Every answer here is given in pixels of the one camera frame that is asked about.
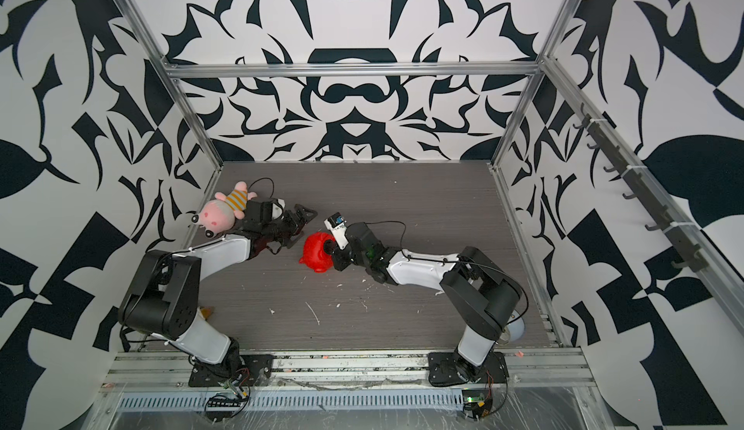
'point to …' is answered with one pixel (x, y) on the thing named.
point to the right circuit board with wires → (480, 402)
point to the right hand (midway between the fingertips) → (327, 242)
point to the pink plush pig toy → (217, 216)
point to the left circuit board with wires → (230, 405)
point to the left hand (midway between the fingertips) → (310, 216)
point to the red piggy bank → (314, 254)
